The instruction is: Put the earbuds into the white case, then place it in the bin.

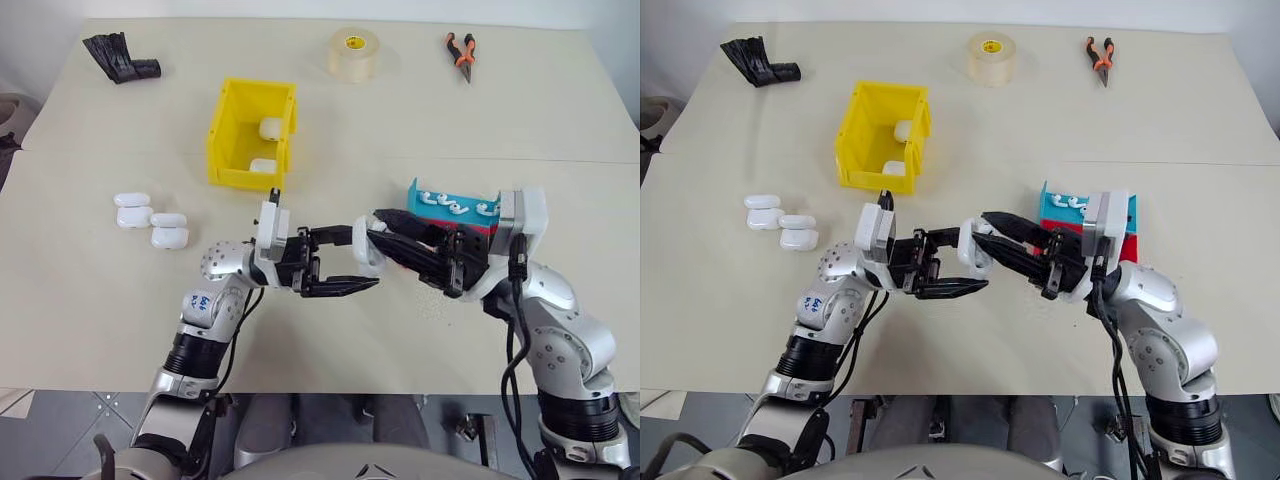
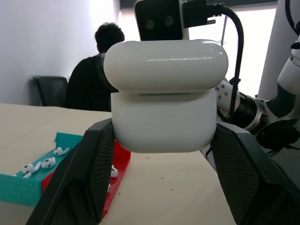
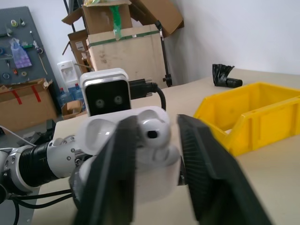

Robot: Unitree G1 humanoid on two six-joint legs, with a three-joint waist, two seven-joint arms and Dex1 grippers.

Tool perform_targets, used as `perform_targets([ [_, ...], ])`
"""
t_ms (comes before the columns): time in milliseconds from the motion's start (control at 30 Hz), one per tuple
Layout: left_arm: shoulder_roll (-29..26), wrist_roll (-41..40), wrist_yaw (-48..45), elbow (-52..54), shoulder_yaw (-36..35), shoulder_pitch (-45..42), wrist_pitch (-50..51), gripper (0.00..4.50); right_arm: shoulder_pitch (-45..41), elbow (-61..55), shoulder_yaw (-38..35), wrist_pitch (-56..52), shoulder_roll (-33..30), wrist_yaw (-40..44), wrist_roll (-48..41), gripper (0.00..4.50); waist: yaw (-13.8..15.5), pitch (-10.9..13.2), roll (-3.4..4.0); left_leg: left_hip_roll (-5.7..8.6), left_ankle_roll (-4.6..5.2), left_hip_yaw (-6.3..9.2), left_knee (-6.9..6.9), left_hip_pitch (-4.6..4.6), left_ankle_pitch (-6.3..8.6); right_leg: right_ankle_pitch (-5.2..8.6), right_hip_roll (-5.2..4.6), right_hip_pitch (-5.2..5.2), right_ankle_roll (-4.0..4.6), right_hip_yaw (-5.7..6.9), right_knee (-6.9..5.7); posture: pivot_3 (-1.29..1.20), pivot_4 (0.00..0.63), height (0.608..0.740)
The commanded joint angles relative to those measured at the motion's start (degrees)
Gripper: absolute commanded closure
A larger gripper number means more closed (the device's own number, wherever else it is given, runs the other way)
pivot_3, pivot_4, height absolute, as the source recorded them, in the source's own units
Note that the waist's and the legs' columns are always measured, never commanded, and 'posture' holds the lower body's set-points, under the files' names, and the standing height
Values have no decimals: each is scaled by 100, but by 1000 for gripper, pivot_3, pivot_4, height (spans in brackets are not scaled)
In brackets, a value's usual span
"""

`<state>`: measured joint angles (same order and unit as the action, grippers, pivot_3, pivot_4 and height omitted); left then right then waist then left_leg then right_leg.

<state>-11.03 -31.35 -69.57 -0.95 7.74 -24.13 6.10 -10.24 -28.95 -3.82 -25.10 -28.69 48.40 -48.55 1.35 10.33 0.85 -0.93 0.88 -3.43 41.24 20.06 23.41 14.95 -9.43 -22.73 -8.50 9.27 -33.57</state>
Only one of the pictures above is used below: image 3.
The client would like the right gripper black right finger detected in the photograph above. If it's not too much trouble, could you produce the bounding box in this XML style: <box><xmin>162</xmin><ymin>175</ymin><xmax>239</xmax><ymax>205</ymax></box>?
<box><xmin>176</xmin><ymin>114</ymin><xmax>273</xmax><ymax>225</ymax></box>

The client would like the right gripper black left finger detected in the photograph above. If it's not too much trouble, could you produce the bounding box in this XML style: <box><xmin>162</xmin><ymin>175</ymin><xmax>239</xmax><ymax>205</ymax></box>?
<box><xmin>74</xmin><ymin>116</ymin><xmax>139</xmax><ymax>225</ymax></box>

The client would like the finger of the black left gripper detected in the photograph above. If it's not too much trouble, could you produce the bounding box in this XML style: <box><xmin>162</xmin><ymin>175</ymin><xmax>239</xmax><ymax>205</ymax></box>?
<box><xmin>179</xmin><ymin>162</ymin><xmax>188</xmax><ymax>186</ymax></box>

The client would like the white earbud charging case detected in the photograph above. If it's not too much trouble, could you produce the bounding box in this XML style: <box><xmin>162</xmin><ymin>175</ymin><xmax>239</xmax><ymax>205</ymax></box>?
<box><xmin>76</xmin><ymin>105</ymin><xmax>183</xmax><ymax>205</ymax></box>

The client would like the white earbud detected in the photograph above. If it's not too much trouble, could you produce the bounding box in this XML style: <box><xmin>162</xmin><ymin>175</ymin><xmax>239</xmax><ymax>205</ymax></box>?
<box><xmin>136</xmin><ymin>109</ymin><xmax>172</xmax><ymax>152</ymax></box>

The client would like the yellow plastic bin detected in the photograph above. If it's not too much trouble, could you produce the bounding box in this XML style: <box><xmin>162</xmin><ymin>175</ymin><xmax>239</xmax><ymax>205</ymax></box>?
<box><xmin>193</xmin><ymin>81</ymin><xmax>300</xmax><ymax>157</ymax></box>

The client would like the dark metal equipment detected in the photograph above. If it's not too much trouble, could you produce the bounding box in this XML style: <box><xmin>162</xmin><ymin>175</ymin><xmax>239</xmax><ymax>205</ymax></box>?
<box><xmin>22</xmin><ymin>119</ymin><xmax>57</xmax><ymax>147</ymax></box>

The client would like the small open cardboard box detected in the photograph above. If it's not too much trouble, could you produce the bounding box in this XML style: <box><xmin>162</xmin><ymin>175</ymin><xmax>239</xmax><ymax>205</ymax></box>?
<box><xmin>61</xmin><ymin>100</ymin><xmax>88</xmax><ymax>120</ymax></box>

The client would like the blue water bottle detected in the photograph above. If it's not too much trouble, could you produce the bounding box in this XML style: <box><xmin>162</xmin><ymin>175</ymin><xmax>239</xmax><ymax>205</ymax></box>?
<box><xmin>69</xmin><ymin>82</ymin><xmax>83</xmax><ymax>102</ymax></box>
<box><xmin>57</xmin><ymin>87</ymin><xmax>71</xmax><ymax>107</ymax></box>

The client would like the black crumpled plastic object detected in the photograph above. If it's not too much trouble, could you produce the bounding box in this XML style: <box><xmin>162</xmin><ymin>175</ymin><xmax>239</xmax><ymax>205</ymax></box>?
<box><xmin>211</xmin><ymin>63</ymin><xmax>243</xmax><ymax>89</ymax></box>

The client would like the cardboard box with red tape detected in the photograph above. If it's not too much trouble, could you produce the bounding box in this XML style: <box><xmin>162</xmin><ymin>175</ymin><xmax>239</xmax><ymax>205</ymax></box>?
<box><xmin>0</xmin><ymin>78</ymin><xmax>59</xmax><ymax>132</ymax></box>

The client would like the white water dispenser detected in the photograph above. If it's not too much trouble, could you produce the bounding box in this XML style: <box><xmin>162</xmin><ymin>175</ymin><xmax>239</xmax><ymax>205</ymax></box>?
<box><xmin>57</xmin><ymin>60</ymin><xmax>80</xmax><ymax>95</ymax></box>

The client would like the black metal stand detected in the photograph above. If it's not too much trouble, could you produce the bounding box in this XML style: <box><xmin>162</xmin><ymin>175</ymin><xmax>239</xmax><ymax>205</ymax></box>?
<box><xmin>154</xmin><ymin>20</ymin><xmax>173</xmax><ymax>88</ymax></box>

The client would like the large pale taped box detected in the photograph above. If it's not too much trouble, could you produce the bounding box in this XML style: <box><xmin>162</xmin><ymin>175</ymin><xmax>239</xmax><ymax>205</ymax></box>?
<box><xmin>85</xmin><ymin>24</ymin><xmax>168</xmax><ymax>89</ymax></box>

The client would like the grey tool pegboard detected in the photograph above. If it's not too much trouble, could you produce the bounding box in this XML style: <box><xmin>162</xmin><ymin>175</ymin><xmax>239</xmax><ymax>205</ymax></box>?
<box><xmin>0</xmin><ymin>6</ymin><xmax>60</xmax><ymax>118</ymax></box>

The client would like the brown cardboard box with label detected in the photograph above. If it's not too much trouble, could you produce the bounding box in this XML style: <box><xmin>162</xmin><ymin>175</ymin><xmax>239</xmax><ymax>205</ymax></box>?
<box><xmin>62</xmin><ymin>29</ymin><xmax>91</xmax><ymax>74</ymax></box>

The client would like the purple plastic bag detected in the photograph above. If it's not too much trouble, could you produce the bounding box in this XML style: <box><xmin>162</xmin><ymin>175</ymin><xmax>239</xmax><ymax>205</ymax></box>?
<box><xmin>10</xmin><ymin>38</ymin><xmax>33</xmax><ymax>69</ymax></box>

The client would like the green plastic strip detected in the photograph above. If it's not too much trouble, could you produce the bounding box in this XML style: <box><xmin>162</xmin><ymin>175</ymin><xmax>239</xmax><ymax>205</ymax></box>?
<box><xmin>109</xmin><ymin>5</ymin><xmax>124</xmax><ymax>41</ymax></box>

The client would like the open brown cardboard box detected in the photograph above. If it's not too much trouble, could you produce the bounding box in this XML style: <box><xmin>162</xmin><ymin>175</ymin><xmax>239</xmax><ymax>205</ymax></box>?
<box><xmin>61</xmin><ymin>0</ymin><xmax>185</xmax><ymax>38</ymax></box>

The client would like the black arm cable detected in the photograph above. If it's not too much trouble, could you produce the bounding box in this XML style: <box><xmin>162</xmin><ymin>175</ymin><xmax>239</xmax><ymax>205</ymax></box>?
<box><xmin>0</xmin><ymin>185</ymin><xmax>77</xmax><ymax>225</ymax></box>

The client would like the thin white cable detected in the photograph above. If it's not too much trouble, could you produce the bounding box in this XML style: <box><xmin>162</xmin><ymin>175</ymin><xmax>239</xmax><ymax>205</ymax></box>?
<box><xmin>0</xmin><ymin>125</ymin><xmax>37</xmax><ymax>148</ymax></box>

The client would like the black camera cable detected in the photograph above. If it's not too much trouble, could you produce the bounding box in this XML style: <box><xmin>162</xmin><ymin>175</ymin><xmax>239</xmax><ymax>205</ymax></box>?
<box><xmin>129</xmin><ymin>79</ymin><xmax>167</xmax><ymax>111</ymax></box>

